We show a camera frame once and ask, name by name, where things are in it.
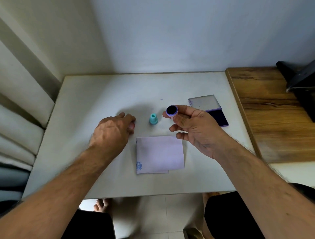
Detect person's left hand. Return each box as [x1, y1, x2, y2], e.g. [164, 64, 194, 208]
[89, 112, 136, 159]

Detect person's right hand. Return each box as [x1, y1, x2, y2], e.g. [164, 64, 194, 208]
[162, 105, 232, 161]

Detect round purple rubber stamp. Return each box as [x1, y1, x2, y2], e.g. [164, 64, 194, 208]
[166, 105, 187, 119]

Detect person's right forearm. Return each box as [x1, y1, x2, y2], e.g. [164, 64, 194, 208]
[214, 138, 315, 239]

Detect person's left forearm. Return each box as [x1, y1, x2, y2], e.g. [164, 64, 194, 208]
[0, 145, 123, 239]

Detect open purple ink pad case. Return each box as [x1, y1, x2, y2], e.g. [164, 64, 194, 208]
[188, 95, 229, 128]

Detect folded white paper sheet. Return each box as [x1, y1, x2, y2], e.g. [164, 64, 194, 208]
[136, 136, 185, 175]

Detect person's right leg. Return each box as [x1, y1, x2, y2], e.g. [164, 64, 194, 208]
[202, 193, 217, 228]

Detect person's left foot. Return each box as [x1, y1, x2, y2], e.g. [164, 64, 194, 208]
[93, 198, 112, 214]

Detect brown wooden side table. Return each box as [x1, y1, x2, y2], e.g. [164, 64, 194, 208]
[225, 66, 315, 163]

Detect tan sandal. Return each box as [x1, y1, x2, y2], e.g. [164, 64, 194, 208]
[183, 228, 205, 239]

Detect person's black shorts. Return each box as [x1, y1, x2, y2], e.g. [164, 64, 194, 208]
[61, 183, 315, 239]

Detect white curtain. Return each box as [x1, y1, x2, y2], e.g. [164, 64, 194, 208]
[0, 5, 62, 173]

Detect black device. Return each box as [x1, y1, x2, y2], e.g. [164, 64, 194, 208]
[275, 59, 315, 123]

